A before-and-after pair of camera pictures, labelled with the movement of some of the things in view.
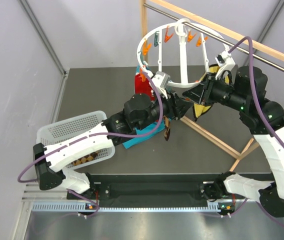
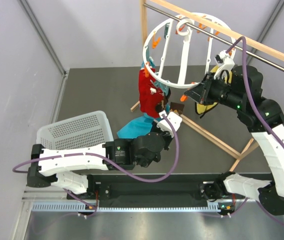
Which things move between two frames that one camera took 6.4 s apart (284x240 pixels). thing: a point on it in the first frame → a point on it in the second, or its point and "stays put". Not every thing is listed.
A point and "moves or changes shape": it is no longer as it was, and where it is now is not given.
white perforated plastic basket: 66,130 stays put
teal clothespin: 156,42 → 166,29
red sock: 144,87 moves or changes shape
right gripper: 201,93 stays put
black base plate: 144,192 stays put
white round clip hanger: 181,26 moves or changes shape
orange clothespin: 145,48 → 154,43
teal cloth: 132,141 moves or changes shape
